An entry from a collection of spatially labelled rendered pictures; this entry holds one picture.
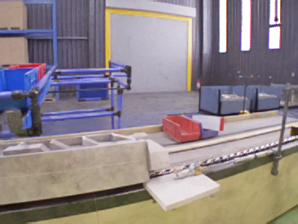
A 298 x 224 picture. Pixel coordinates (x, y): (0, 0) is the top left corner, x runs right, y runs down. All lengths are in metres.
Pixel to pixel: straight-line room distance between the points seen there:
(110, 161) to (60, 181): 0.23
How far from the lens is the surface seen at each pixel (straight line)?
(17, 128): 0.71
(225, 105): 5.77
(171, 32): 12.81
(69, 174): 0.88
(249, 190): 1.52
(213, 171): 1.17
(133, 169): 0.92
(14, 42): 10.07
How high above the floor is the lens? 1.31
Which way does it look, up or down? 12 degrees down
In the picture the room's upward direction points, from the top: straight up
